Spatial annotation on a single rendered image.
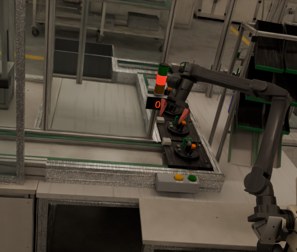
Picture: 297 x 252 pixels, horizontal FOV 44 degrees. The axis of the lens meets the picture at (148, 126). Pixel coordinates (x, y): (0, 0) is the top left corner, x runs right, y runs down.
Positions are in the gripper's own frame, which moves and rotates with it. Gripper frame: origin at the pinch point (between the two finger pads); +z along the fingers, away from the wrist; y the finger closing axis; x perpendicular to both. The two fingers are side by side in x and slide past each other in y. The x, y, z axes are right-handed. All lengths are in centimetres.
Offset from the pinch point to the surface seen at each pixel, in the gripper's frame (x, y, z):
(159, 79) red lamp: 10.8, -16.9, -17.5
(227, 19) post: 93, -18, -101
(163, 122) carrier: 53, -16, -5
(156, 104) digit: 19.0, -14.6, -6.7
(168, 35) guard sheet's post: 0.4, -19.7, -37.2
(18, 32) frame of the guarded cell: -51, -54, 2
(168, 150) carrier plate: 31.9, -0.7, 11.2
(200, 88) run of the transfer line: 135, -23, -56
